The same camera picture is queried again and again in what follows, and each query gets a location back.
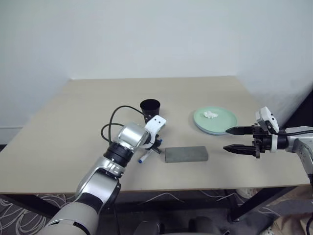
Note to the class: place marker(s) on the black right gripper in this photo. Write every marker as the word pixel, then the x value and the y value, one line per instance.
pixel 261 142

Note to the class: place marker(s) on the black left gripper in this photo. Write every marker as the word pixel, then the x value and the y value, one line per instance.
pixel 154 140

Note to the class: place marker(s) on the white marker with blue cap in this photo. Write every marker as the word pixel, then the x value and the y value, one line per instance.
pixel 145 157

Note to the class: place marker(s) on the green round plate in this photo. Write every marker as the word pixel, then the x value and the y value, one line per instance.
pixel 220 122

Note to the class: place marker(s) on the grey rectangular sponge block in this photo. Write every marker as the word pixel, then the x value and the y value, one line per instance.
pixel 185 154

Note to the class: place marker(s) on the white tissue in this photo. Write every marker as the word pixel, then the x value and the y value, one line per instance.
pixel 209 114

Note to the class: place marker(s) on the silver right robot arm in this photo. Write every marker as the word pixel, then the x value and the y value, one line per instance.
pixel 299 142

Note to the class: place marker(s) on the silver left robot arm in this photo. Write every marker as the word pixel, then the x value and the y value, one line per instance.
pixel 97 176

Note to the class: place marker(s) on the black plastic cup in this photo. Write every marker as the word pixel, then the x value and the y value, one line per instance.
pixel 150 109

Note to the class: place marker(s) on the dark rounded shape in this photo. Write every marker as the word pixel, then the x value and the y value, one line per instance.
pixel 146 228

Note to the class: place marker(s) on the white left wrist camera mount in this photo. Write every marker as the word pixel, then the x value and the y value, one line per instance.
pixel 156 121

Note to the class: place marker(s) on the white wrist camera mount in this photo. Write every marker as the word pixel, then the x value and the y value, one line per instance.
pixel 267 117
pixel 156 121

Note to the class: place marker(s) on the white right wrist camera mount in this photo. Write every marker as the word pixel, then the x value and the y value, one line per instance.
pixel 267 117

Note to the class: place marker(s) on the black metal table frame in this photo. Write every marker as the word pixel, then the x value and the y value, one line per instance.
pixel 259 204

